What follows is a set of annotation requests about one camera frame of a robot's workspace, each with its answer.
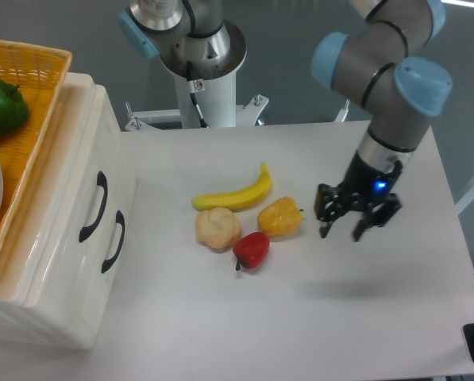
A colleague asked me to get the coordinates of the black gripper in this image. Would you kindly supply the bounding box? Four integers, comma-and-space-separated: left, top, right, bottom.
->
314, 153, 403, 242

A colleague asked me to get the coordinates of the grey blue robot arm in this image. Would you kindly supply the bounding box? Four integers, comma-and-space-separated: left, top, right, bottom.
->
118, 1, 453, 240

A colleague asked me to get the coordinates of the white drawer cabinet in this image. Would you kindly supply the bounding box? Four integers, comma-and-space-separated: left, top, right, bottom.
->
0, 73, 137, 349

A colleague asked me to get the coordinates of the yellow bell pepper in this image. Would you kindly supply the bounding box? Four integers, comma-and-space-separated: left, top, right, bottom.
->
256, 196, 303, 237

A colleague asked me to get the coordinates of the red bell pepper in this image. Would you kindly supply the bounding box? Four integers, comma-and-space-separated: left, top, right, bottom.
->
233, 231, 270, 271

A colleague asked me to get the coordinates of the yellow banana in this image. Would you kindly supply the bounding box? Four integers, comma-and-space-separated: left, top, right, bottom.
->
191, 162, 272, 211

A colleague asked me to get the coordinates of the beige cream puff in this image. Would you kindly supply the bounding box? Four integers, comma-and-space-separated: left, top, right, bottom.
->
195, 207, 241, 250

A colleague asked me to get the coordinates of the orange woven basket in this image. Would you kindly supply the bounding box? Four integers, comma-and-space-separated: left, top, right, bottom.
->
0, 37, 73, 298

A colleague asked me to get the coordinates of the green bell pepper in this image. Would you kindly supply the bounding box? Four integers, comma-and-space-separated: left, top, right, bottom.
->
0, 79, 29, 137

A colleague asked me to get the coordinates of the black lower drawer handle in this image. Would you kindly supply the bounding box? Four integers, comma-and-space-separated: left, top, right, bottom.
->
101, 210, 126, 274

